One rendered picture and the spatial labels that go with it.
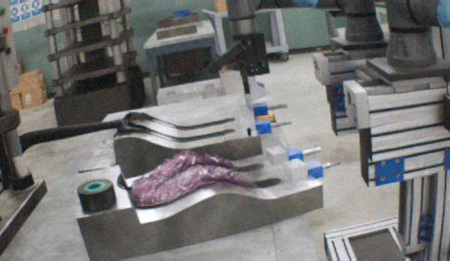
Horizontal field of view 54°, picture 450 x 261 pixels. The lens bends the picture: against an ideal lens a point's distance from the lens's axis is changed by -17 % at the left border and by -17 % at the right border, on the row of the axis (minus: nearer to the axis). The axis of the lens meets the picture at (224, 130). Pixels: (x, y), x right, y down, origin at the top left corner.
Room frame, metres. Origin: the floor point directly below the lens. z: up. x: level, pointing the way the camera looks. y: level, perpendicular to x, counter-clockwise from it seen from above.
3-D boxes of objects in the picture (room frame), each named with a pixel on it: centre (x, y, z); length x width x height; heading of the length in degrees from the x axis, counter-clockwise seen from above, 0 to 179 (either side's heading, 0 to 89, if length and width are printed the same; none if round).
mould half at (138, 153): (1.38, 0.16, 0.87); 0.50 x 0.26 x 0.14; 87
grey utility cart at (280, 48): (7.36, -0.51, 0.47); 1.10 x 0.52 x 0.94; 98
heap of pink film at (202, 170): (1.02, 0.09, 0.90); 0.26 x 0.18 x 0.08; 104
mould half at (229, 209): (1.01, 0.09, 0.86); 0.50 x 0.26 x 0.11; 104
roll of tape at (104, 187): (0.90, 0.27, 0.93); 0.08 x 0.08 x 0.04
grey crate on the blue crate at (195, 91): (4.64, 0.25, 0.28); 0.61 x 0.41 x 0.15; 91
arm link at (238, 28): (1.41, -0.10, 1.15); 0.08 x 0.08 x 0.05
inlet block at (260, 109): (1.41, -0.12, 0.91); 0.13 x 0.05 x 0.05; 86
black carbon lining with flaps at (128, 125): (1.37, 0.14, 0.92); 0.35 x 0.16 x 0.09; 87
